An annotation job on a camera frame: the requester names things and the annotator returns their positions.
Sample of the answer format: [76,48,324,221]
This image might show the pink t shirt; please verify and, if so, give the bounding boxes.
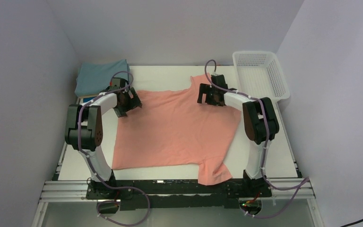
[112,75,241,185]

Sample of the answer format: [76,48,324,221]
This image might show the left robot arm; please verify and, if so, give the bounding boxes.
[65,74,142,199]

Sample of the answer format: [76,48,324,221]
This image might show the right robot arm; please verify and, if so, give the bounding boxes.
[197,74,280,196]

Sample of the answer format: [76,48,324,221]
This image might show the teal folded t shirt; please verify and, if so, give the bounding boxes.
[75,59,130,97]

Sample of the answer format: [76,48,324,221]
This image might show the blue folded t shirt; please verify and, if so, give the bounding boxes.
[79,97,95,105]

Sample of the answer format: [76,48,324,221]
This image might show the white plastic basket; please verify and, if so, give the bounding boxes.
[232,51,290,102]

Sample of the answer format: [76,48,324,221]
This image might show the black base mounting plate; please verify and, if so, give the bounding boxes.
[86,178,272,211]

